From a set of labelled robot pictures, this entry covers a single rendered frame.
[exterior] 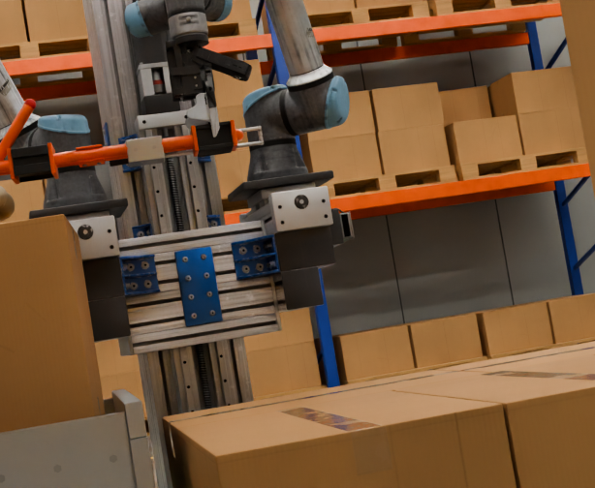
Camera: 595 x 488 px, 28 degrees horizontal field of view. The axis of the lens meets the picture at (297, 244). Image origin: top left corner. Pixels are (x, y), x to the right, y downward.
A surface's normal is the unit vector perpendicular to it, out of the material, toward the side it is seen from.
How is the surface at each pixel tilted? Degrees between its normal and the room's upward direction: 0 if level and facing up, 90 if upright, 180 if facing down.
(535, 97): 90
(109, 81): 90
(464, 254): 90
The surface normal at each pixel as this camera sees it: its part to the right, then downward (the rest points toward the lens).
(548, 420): 0.18, -0.09
